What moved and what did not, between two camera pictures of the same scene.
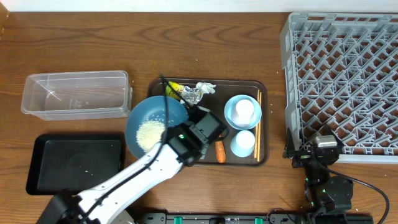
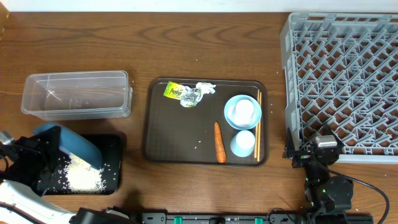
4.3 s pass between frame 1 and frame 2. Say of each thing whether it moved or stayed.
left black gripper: moved
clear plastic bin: stayed
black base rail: stayed
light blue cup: stayed
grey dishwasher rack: stayed
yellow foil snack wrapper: stayed
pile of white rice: moved
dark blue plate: moved
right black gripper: stayed
